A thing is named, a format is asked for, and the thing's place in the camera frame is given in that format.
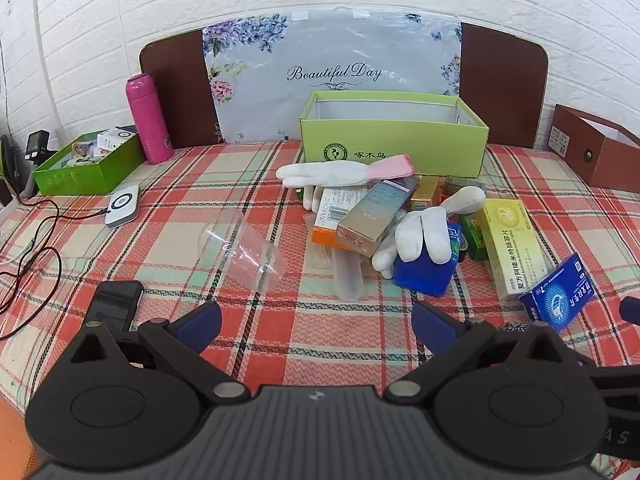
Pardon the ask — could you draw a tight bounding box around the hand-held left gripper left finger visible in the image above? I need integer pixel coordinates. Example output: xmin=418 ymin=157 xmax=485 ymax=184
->
xmin=62 ymin=301 xmax=252 ymax=406

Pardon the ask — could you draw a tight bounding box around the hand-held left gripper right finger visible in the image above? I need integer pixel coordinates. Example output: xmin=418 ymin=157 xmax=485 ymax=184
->
xmin=385 ymin=301 xmax=577 ymax=406

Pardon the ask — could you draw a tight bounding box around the white glove with pink cuff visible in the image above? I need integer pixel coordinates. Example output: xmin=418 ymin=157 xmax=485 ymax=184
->
xmin=371 ymin=186 xmax=487 ymax=279
xmin=276 ymin=154 xmax=418 ymax=212

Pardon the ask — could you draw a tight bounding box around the green floral printed box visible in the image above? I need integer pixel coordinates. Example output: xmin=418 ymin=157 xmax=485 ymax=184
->
xmin=459 ymin=214 xmax=490 ymax=262

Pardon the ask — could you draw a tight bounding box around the olive green carton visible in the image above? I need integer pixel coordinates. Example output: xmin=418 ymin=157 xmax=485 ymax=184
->
xmin=446 ymin=175 xmax=488 ymax=197

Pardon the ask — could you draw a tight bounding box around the white and orange medicine box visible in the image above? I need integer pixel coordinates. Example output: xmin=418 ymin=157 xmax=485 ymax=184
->
xmin=312 ymin=186 xmax=376 ymax=252

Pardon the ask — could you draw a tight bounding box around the large light green cardboard box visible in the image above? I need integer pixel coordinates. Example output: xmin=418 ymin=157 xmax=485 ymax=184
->
xmin=299 ymin=90 xmax=490 ymax=178

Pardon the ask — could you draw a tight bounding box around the blue medicine box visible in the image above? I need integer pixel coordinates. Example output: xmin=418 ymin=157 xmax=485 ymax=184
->
xmin=518 ymin=252 xmax=599 ymax=334

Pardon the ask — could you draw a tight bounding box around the clear plastic cup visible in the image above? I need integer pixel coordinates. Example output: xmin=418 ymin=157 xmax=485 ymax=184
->
xmin=197 ymin=210 xmax=286 ymax=294

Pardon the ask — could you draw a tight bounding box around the black smartphone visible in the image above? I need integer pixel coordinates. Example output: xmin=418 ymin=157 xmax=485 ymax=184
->
xmin=82 ymin=280 xmax=146 ymax=334

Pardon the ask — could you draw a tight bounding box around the clear toothbrush case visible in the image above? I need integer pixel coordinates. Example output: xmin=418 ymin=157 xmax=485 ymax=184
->
xmin=302 ymin=212 xmax=366 ymax=302

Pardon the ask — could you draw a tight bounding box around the yellow medicine box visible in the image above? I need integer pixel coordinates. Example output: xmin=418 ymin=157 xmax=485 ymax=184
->
xmin=475 ymin=198 xmax=551 ymax=302

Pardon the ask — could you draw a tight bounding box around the plaid tablecloth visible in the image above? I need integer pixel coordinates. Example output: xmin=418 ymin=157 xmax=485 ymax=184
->
xmin=0 ymin=140 xmax=640 ymax=411

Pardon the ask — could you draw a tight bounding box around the silver gold long carton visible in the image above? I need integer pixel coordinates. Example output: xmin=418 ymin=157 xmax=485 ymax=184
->
xmin=336 ymin=178 xmax=420 ymax=257

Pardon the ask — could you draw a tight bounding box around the white rounded charging device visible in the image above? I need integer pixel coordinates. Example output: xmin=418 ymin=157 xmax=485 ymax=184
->
xmin=104 ymin=185 xmax=141 ymax=229

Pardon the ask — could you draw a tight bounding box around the brown cardboard box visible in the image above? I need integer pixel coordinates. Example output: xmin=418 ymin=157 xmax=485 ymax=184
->
xmin=550 ymin=103 xmax=640 ymax=189

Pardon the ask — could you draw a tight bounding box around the small green cardboard box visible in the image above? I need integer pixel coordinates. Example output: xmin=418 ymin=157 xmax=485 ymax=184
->
xmin=32 ymin=130 xmax=147 ymax=196

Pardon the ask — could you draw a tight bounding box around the small white box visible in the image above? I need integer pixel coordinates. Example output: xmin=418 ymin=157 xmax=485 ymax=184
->
xmin=97 ymin=128 xmax=139 ymax=152

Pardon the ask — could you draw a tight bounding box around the pink thermos bottle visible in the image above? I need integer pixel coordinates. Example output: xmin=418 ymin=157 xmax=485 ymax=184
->
xmin=125 ymin=73 xmax=175 ymax=165

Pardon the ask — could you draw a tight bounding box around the orange object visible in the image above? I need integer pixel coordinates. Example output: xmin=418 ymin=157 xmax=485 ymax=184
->
xmin=0 ymin=399 xmax=39 ymax=480

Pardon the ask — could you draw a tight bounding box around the white power strip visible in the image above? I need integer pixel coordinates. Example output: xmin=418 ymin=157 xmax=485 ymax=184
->
xmin=0 ymin=194 xmax=22 ymax=227

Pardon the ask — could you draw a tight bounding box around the black charger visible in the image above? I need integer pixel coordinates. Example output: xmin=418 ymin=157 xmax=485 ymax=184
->
xmin=25 ymin=130 xmax=51 ymax=163

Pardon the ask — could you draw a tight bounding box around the floral printed plastic bag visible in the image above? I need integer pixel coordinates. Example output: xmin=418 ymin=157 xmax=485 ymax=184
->
xmin=201 ymin=7 xmax=463 ymax=144

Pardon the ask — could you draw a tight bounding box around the black cable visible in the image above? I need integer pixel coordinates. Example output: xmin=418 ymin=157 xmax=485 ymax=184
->
xmin=0 ymin=194 xmax=113 ymax=343

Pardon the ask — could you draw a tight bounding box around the white wall pipe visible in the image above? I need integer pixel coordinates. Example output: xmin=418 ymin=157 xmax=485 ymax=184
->
xmin=31 ymin=0 xmax=69 ymax=134

